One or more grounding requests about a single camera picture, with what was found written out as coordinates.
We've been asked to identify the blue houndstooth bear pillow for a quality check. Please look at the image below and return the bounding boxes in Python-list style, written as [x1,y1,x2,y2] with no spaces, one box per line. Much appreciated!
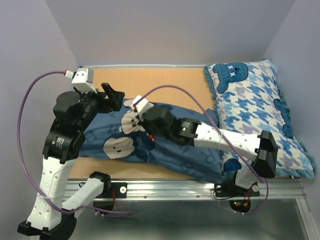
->
[204,59,316,179]

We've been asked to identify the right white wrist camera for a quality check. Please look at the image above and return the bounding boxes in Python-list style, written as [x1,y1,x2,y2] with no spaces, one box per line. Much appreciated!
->
[130,95,154,118]

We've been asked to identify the purple cable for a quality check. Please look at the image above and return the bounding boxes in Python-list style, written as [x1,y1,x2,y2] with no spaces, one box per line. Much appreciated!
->
[139,85,270,217]
[19,69,135,218]

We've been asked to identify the dark blue lettered pillowcase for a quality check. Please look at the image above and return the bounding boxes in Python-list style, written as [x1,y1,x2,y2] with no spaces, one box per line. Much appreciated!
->
[79,98,225,183]

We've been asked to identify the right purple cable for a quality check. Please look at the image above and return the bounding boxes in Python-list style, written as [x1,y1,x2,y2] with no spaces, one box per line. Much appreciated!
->
[139,85,270,217]

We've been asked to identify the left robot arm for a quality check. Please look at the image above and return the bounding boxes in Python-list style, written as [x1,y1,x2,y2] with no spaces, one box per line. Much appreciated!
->
[17,83,125,240]

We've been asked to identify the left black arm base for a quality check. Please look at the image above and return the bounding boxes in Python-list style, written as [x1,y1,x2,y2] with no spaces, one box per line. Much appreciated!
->
[91,182,128,211]

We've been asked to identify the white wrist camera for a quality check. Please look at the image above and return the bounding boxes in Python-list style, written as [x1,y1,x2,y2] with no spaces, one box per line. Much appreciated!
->
[71,67,98,93]
[130,95,154,118]

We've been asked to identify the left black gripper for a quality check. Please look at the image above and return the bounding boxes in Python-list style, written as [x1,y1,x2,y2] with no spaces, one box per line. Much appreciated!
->
[75,82,126,131]

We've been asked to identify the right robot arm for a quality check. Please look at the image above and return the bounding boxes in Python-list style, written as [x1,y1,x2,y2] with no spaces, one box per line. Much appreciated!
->
[137,105,278,197]

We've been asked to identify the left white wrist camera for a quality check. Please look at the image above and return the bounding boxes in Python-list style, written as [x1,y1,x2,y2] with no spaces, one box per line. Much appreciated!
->
[71,67,98,93]

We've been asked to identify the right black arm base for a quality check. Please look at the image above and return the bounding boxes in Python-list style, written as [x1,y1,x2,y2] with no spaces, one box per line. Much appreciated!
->
[212,182,260,215]

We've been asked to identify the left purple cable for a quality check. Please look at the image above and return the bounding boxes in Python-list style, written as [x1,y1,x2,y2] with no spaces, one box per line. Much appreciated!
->
[19,69,135,218]

